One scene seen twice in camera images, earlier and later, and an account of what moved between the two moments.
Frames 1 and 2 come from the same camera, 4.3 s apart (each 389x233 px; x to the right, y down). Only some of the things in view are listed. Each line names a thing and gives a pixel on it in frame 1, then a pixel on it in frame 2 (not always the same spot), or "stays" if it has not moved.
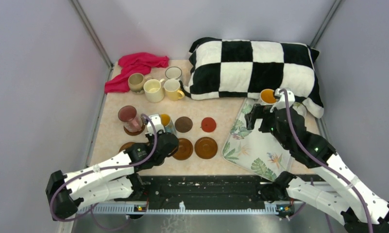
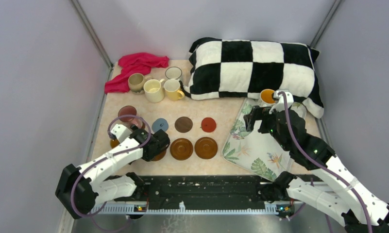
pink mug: x=133 y=122 stays
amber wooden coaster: x=206 y=147 stays
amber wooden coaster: x=185 y=149 stays
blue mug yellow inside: x=168 y=125 to x=114 y=143
